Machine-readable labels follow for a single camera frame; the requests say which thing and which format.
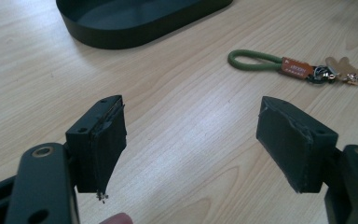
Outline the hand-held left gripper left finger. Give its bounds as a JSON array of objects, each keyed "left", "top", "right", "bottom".
[{"left": 64, "top": 94, "right": 128, "bottom": 204}]

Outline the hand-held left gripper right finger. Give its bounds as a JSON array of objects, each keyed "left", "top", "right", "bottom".
[{"left": 255, "top": 95, "right": 339, "bottom": 194}]

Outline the green cord keychain with keys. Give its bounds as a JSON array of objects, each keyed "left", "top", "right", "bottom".
[{"left": 227, "top": 49, "right": 358, "bottom": 87}]

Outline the dark green oval tray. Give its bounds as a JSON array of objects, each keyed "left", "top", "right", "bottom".
[{"left": 55, "top": 0, "right": 234, "bottom": 50}]

